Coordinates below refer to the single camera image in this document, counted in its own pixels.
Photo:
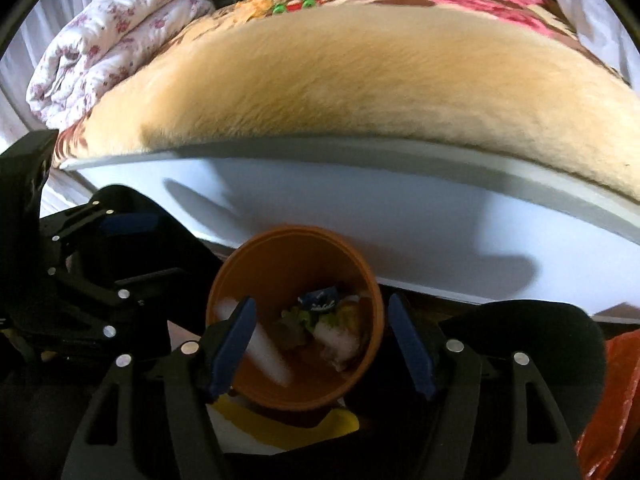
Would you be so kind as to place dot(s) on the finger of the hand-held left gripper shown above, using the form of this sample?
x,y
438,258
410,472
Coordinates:
x,y
100,305
127,225

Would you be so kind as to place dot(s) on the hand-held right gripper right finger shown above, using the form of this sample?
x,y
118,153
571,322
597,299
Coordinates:
x,y
405,340

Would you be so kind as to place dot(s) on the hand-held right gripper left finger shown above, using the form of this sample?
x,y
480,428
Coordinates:
x,y
235,345

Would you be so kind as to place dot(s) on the white torn paper piece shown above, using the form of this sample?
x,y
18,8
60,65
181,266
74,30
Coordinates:
x,y
265,355

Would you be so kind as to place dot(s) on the orange trash bin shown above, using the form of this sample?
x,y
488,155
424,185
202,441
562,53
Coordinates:
x,y
300,260

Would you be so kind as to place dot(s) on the yellow white plastic bag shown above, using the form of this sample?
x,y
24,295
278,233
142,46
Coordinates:
x,y
280,430

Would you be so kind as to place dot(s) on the person's black pants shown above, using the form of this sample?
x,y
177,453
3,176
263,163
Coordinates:
x,y
525,325

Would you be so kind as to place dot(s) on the folded floral quilt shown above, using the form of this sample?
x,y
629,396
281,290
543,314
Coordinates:
x,y
110,40

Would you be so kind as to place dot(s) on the red-orange plastic bag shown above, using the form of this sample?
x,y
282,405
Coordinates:
x,y
615,400

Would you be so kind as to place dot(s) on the small green wrapper scraps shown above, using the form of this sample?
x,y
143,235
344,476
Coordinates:
x,y
280,8

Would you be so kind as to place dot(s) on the white curtain with pink print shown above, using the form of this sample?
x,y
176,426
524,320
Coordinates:
x,y
600,20

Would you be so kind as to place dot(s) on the white bed frame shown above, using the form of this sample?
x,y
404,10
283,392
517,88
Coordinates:
x,y
350,210

